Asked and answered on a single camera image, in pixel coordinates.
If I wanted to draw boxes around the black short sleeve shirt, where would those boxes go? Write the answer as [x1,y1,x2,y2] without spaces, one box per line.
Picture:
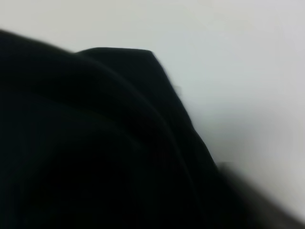
[0,28,305,229]

